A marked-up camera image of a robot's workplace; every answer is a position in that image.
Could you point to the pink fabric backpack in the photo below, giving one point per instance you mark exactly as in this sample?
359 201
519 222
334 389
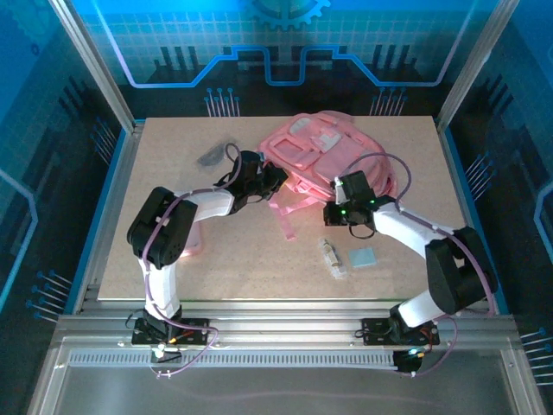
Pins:
328 160

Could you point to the white pink-edged notebook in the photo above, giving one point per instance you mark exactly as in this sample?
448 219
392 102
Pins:
195 242

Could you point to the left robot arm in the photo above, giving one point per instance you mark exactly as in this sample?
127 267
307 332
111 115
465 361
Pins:
207 205

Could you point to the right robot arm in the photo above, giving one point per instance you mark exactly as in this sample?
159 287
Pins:
406 229

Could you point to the light blue sticky note pad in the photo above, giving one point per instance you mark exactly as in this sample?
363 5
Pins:
363 258

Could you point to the clear plastic stationery packet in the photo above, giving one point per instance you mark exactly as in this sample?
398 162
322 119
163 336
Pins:
332 258

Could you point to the blue table edge strip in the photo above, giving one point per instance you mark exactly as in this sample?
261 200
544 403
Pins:
471 207
93 225

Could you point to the grey metal lower panel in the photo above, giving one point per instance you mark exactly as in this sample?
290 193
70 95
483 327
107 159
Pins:
281 393

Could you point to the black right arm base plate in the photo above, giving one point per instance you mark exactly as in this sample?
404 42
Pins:
376 330

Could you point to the aluminium front rail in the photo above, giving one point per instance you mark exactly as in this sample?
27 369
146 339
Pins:
285 315

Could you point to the blue printed back enclosure panel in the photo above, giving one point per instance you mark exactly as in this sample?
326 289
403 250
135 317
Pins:
276 39

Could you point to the blue printed enclosure panel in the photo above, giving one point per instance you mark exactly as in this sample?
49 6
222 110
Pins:
276 39
523 151
39 129

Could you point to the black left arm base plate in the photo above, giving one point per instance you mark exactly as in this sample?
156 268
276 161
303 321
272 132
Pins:
194 330

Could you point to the blue printed right enclosure panel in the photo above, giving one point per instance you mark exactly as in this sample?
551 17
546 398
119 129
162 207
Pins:
523 151

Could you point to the aluminium frame post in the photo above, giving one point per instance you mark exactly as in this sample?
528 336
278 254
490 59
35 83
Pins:
475 65
97 69

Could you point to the blue printed left enclosure panel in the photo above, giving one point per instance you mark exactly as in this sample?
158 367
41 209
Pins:
39 129

